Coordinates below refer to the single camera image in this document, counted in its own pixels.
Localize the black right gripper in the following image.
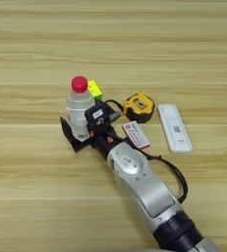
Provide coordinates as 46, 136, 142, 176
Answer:
59, 99, 126, 160

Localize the clear bottle red cap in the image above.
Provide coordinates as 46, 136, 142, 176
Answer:
65, 75, 96, 143

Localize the colourful puzzle cube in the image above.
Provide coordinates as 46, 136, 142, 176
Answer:
86, 80, 104, 102

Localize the small white red box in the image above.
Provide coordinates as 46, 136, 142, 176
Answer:
121, 120, 151, 151

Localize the yellow black tape measure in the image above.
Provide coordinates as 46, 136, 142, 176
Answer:
103, 91, 156, 125

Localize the white rectangular remote device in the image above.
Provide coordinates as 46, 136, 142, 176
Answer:
156, 103, 194, 155

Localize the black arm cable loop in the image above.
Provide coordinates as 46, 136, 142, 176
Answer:
141, 149, 189, 205

